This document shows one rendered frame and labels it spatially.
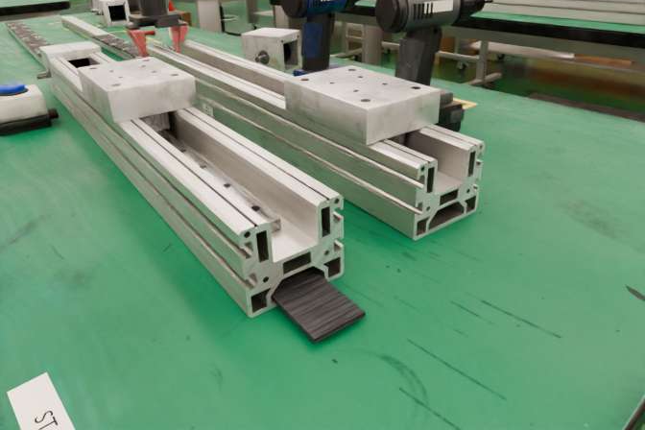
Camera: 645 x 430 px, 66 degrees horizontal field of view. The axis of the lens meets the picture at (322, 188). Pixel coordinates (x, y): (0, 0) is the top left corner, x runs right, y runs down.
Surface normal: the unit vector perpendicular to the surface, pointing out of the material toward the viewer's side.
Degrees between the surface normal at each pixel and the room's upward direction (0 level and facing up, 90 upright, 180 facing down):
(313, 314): 0
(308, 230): 90
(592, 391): 0
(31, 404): 0
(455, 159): 90
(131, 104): 90
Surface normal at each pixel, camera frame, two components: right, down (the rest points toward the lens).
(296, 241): -0.03, -0.89
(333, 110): -0.81, 0.29
